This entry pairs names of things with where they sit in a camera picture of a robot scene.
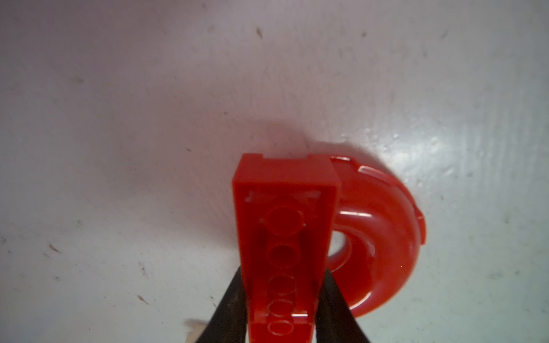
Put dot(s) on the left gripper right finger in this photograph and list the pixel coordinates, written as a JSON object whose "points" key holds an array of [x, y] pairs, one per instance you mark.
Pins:
{"points": [[334, 321]]}

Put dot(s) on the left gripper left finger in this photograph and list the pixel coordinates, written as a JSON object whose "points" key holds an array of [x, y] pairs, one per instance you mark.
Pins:
{"points": [[229, 321]]}

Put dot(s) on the red arch lego piece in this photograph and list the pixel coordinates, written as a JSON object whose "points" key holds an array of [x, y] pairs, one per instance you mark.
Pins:
{"points": [[298, 219]]}

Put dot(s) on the cream lego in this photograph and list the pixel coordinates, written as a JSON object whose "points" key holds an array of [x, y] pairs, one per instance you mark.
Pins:
{"points": [[196, 328]]}

